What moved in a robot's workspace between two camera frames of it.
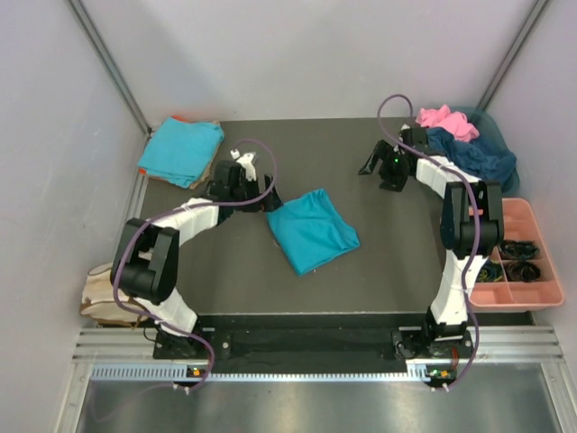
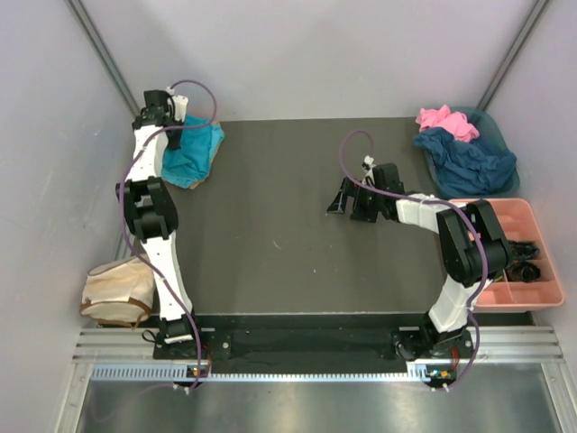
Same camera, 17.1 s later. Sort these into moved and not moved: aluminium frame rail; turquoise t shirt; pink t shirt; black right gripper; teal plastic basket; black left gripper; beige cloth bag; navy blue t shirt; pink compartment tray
Moved: black right gripper; turquoise t shirt; black left gripper
Not moved: beige cloth bag; teal plastic basket; pink t shirt; aluminium frame rail; pink compartment tray; navy blue t shirt
